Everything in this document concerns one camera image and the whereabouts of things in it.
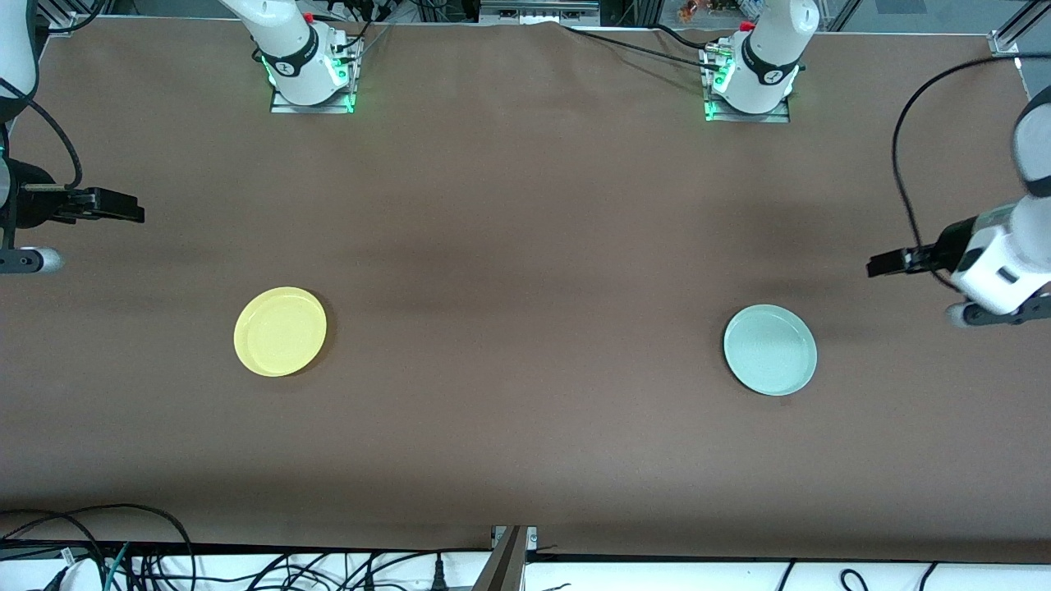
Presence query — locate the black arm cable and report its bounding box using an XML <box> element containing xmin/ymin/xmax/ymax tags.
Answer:
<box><xmin>892</xmin><ymin>53</ymin><xmax>1051</xmax><ymax>292</ymax></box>
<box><xmin>0</xmin><ymin>76</ymin><xmax>85</xmax><ymax>191</ymax></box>

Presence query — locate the large looped black cable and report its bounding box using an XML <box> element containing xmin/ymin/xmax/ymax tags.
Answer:
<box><xmin>0</xmin><ymin>502</ymin><xmax>196</xmax><ymax>591</ymax></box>

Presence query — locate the orange colourful toy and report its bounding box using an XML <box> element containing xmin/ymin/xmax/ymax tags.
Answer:
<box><xmin>679</xmin><ymin>0</ymin><xmax>740</xmax><ymax>22</ymax></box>

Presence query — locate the white lower shelf board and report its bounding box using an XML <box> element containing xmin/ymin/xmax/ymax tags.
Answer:
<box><xmin>0</xmin><ymin>546</ymin><xmax>1051</xmax><ymax>591</ymax></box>

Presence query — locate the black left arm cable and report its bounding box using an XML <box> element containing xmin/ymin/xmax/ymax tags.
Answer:
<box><xmin>892</xmin><ymin>53</ymin><xmax>1051</xmax><ymax>292</ymax></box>

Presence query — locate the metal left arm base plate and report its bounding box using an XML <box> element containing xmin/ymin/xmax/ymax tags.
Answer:
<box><xmin>703</xmin><ymin>48</ymin><xmax>792</xmax><ymax>125</ymax></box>

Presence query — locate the teal cable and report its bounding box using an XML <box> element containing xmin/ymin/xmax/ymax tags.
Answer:
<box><xmin>104</xmin><ymin>542</ymin><xmax>132</xmax><ymax>591</ymax></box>

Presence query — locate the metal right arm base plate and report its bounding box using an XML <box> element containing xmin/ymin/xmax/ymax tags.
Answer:
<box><xmin>269</xmin><ymin>41</ymin><xmax>357</xmax><ymax>115</ymax></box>

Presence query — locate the brown table cover sheet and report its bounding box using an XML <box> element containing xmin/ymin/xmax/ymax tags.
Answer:
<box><xmin>0</xmin><ymin>16</ymin><xmax>1051</xmax><ymax>564</ymax></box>

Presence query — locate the pale green plate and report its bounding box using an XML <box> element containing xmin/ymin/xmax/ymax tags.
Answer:
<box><xmin>723</xmin><ymin>304</ymin><xmax>819</xmax><ymax>397</ymax></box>

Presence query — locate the small looped black cable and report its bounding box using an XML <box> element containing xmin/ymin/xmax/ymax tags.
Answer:
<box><xmin>0</xmin><ymin>512</ymin><xmax>108</xmax><ymax>591</ymax></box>

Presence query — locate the yellow plate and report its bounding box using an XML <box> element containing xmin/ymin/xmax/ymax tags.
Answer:
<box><xmin>233</xmin><ymin>286</ymin><xmax>328</xmax><ymax>378</ymax></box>

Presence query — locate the aluminium frame profile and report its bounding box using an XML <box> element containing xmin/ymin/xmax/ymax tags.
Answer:
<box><xmin>472</xmin><ymin>525</ymin><xmax>539</xmax><ymax>591</ymax></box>

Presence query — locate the long black table cable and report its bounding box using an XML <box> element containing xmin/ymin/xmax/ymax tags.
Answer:
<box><xmin>562</xmin><ymin>25</ymin><xmax>725</xmax><ymax>73</ymax></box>

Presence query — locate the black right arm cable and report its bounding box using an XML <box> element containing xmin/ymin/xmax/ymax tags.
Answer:
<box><xmin>0</xmin><ymin>76</ymin><xmax>85</xmax><ymax>191</ymax></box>

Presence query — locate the grey power strip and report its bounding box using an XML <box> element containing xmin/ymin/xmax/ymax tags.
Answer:
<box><xmin>480</xmin><ymin>0</ymin><xmax>601</xmax><ymax>25</ymax></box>

